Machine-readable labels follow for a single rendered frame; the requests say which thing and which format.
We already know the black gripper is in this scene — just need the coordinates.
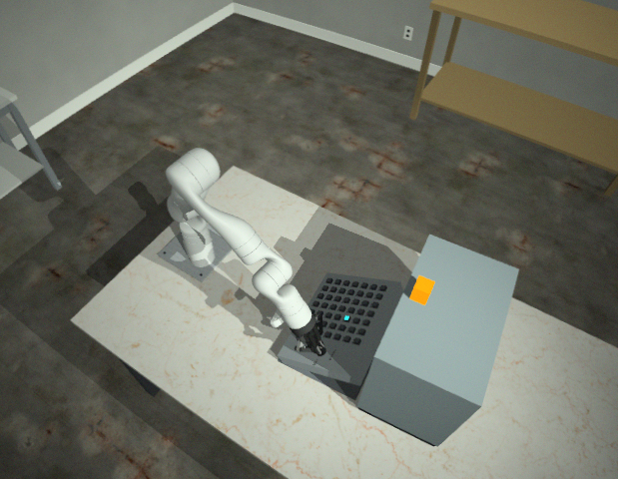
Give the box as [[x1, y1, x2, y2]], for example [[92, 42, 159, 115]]
[[290, 313, 324, 354]]

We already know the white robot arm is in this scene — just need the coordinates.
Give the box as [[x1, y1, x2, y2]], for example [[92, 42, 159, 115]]
[[166, 148, 311, 329]]

